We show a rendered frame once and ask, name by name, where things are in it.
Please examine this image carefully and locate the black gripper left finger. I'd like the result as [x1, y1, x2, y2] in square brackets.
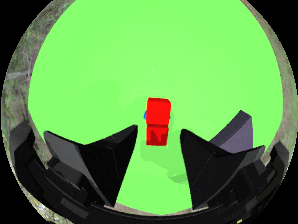
[43, 124, 138, 208]

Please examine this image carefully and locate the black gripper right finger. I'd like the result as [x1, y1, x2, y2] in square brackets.
[180, 128, 266, 210]

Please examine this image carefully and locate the red cube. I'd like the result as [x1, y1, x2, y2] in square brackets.
[145, 96, 172, 125]
[145, 124, 169, 147]

